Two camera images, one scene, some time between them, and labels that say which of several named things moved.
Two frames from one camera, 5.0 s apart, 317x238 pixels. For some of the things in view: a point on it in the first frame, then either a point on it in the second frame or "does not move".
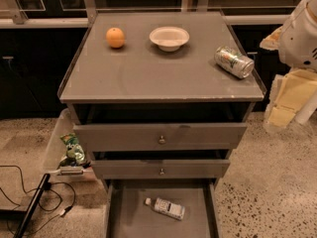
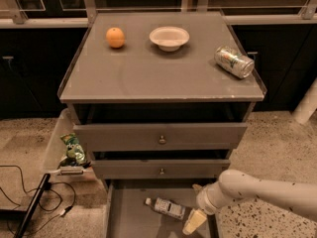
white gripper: x=298 y=44 to x=203 y=200
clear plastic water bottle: x=163 y=206 does not move
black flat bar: x=33 y=203 does not move
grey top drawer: x=118 y=137 does not move
